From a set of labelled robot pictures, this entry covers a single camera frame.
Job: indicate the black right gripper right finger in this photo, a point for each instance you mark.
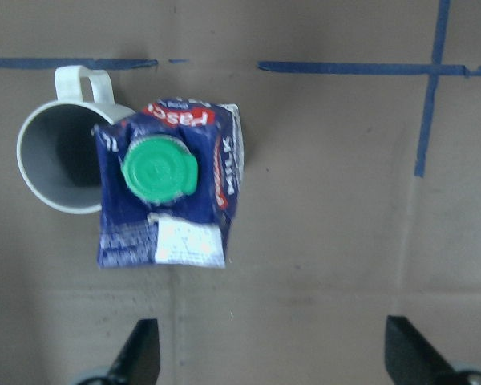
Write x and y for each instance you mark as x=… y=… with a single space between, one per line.
x=411 y=359

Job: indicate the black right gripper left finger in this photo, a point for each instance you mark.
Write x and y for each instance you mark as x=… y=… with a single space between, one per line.
x=138 y=362

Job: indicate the blue white Pascual milk carton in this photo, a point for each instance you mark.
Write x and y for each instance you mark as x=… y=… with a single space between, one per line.
x=170 y=181

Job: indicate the white ceramic mug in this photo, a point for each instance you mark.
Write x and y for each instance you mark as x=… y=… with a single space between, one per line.
x=55 y=150

